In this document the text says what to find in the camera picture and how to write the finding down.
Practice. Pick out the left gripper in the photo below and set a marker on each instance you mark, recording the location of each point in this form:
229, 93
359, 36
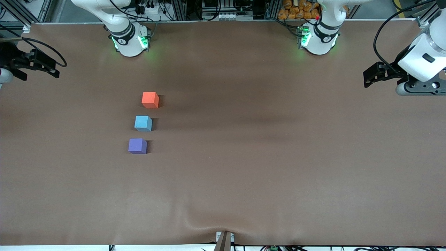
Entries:
397, 65

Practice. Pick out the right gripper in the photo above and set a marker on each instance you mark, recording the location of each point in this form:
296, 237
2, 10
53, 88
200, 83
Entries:
9, 57

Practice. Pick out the light blue foam block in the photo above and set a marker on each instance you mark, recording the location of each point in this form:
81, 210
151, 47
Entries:
143, 123

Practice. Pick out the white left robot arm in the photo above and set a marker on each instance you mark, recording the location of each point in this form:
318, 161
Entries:
318, 43

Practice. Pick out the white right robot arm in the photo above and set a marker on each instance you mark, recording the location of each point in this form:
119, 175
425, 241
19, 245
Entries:
129, 47

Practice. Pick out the orange foam block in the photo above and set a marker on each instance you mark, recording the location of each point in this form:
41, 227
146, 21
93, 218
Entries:
150, 99

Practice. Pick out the purple foam block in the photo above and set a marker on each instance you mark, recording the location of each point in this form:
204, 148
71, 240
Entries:
137, 145

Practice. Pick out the orange snack bag pile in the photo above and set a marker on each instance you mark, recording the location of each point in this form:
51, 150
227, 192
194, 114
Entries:
296, 10

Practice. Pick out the white power strip with plugs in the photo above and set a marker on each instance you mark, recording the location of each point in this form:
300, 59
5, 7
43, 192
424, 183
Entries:
153, 10

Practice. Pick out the white terminal strip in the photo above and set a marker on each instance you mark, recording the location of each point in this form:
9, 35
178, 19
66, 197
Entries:
231, 16

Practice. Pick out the brown table mat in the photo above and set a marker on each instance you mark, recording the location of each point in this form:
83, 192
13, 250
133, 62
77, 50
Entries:
223, 181

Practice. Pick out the white corner bracket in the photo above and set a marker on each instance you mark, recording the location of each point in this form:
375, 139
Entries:
422, 23
26, 28

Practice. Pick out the aluminium frame rail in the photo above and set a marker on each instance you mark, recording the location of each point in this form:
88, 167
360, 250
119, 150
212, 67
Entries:
21, 14

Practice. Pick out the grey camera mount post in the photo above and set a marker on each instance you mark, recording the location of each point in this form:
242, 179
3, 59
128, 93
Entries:
223, 242

